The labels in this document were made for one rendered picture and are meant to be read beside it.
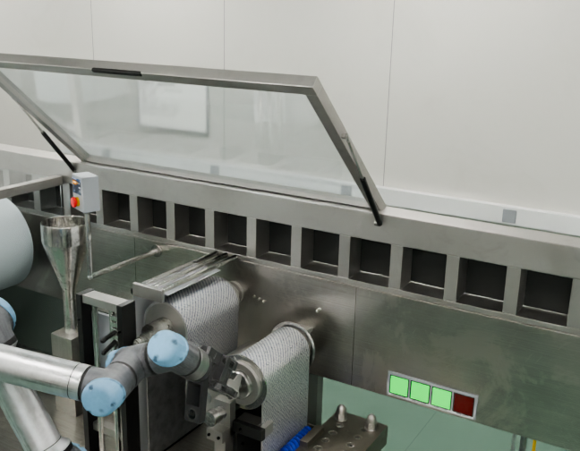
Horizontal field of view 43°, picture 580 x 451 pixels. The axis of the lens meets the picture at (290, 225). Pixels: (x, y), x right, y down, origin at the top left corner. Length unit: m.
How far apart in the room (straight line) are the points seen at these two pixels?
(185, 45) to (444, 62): 1.82
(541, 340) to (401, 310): 0.36
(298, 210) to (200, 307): 0.38
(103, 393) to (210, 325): 0.59
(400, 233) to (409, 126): 2.50
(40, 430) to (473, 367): 1.07
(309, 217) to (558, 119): 2.33
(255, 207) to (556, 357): 0.90
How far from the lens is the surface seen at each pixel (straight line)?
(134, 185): 2.41
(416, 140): 4.39
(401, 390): 2.08
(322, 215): 2.03
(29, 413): 1.87
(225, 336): 2.14
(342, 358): 2.13
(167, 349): 1.60
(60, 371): 1.61
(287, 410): 2.05
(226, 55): 4.99
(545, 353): 1.92
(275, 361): 1.94
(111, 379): 1.56
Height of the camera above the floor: 2.16
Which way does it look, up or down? 16 degrees down
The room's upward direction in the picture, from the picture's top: 1 degrees clockwise
